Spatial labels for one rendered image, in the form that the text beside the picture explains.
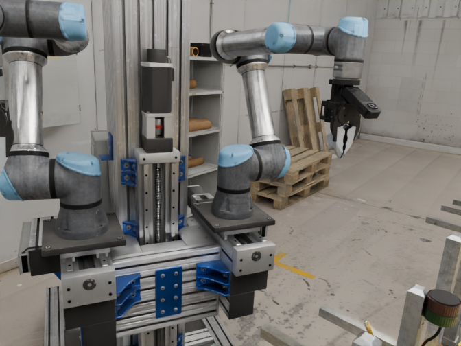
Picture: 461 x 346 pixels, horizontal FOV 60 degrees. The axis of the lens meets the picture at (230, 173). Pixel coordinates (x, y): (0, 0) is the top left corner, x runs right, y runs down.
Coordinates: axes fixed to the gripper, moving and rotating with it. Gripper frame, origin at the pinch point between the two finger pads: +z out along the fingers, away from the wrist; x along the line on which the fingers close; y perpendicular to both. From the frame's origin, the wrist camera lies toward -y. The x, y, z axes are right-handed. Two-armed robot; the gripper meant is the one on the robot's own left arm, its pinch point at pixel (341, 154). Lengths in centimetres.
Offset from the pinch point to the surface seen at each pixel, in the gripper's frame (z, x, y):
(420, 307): 22.4, 6.9, -37.7
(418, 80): 2, -577, 493
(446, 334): 58, -39, -15
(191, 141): 61, -56, 301
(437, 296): 19.2, 5.0, -39.4
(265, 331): 46, 24, -8
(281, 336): 46, 21, -11
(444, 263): 22.8, -15.1, -25.6
